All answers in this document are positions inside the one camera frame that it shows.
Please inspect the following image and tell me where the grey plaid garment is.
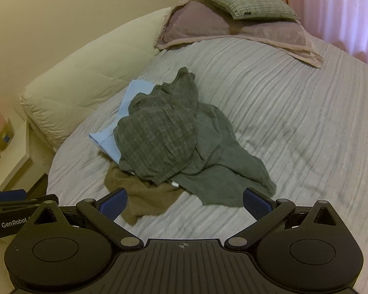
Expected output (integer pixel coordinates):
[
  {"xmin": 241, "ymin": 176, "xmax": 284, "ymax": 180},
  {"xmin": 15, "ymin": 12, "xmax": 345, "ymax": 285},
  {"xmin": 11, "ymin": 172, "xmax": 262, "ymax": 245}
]
[{"xmin": 114, "ymin": 67, "xmax": 199, "ymax": 185}]

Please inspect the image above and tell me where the brown olive garment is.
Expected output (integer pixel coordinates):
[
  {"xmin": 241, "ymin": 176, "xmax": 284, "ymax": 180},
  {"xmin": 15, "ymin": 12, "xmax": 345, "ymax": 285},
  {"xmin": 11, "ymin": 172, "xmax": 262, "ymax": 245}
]
[{"xmin": 104, "ymin": 162, "xmax": 185, "ymax": 226}]

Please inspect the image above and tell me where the white bedside table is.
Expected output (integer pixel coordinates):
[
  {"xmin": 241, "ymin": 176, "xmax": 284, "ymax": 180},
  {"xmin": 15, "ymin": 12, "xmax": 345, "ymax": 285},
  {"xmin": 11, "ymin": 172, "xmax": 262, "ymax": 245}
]
[{"xmin": 0, "ymin": 121, "xmax": 54, "ymax": 192}]

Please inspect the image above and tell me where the dark green grey garment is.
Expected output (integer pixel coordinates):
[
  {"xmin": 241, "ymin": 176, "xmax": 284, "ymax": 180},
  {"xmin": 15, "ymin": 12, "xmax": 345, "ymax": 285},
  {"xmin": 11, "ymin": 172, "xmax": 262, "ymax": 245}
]
[{"xmin": 170, "ymin": 103, "xmax": 276, "ymax": 207}]

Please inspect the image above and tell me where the light blue garment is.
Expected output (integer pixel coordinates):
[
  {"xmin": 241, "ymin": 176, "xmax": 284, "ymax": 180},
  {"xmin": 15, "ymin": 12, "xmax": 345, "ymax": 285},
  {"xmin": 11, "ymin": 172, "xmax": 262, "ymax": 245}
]
[{"xmin": 88, "ymin": 79, "xmax": 157, "ymax": 163}]

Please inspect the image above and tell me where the grey striped bed cover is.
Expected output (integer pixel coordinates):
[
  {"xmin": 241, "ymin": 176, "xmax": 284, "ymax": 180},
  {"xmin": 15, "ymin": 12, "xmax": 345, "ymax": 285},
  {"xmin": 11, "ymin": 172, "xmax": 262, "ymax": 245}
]
[{"xmin": 47, "ymin": 38, "xmax": 368, "ymax": 293}]

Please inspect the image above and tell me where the cream folded duvet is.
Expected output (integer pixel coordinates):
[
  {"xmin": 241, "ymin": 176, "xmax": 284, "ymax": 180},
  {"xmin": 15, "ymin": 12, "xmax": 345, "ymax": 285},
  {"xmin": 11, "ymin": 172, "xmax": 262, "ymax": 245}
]
[{"xmin": 20, "ymin": 8, "xmax": 170, "ymax": 151}]

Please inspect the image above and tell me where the green grey checked pillow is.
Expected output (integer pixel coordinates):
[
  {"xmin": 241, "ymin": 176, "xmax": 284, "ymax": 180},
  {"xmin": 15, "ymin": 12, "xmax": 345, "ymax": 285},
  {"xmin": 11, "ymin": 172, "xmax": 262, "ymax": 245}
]
[{"xmin": 207, "ymin": 0, "xmax": 298, "ymax": 20}]

